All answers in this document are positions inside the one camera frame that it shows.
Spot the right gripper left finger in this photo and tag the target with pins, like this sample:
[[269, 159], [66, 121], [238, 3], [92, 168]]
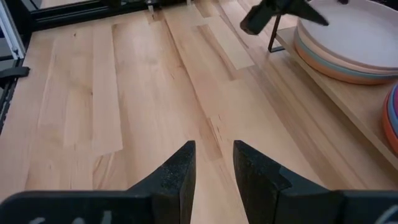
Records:
[[155, 199]]

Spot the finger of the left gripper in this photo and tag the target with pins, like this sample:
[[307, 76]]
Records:
[[259, 17], [306, 11]]

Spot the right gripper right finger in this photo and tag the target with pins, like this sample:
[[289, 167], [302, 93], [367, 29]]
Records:
[[273, 199]]

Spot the cream plate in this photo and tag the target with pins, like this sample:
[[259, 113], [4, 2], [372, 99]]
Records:
[[351, 34]]

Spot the teal green plate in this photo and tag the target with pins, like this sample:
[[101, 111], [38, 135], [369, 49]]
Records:
[[357, 72]]

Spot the orange plate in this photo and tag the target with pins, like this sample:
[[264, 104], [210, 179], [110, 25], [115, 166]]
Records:
[[385, 124], [357, 79]]

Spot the blue plate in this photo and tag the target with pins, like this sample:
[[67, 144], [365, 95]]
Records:
[[391, 115]]

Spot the black table clamp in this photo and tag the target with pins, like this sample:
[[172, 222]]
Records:
[[14, 73]]

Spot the wooden shelf with black frame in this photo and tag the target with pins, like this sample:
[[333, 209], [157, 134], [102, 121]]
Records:
[[357, 102]]

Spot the silver metal bracket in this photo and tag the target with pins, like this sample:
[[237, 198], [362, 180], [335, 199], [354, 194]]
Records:
[[12, 34]]

